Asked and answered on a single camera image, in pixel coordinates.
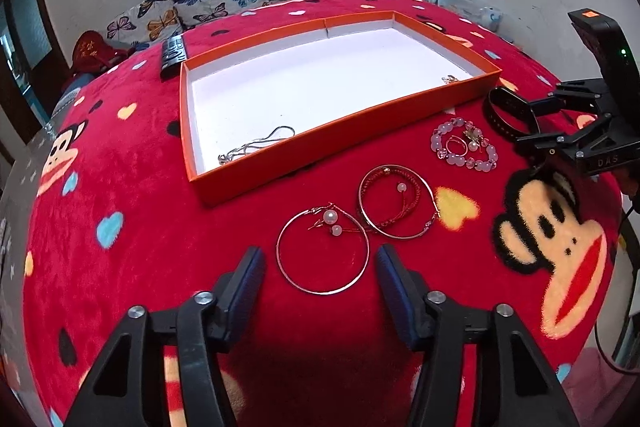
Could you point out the black wrist watch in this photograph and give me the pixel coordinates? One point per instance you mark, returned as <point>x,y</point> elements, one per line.
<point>500,121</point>

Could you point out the clear plastic storage box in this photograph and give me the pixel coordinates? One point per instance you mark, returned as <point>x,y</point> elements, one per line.
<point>460,4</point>

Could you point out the red monkey print blanket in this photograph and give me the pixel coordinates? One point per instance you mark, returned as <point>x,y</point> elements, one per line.
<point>150,187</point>

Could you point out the red bag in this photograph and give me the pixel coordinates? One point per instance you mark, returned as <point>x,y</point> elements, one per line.
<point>95,52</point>

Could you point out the black remote control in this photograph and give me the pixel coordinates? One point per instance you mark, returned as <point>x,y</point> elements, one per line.
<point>173,54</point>

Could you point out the large silver hoop earring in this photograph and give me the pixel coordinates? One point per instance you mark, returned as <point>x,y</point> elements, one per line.
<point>300,288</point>

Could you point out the small gold jewelry piece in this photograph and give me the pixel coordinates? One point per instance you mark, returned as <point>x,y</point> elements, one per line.
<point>450,79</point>

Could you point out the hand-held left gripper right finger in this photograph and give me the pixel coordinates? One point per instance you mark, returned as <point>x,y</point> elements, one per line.
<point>395,297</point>

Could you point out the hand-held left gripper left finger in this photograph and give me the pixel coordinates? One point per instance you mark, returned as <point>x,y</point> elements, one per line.
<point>247,292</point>

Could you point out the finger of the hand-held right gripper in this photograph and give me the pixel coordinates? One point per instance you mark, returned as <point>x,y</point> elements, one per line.
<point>575,96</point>
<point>555,144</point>

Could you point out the small gold charm earring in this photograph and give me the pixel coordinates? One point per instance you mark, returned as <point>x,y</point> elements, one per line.
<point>472,136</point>

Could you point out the orange shallow box tray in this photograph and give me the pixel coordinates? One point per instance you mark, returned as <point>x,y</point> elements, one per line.
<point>300,77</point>

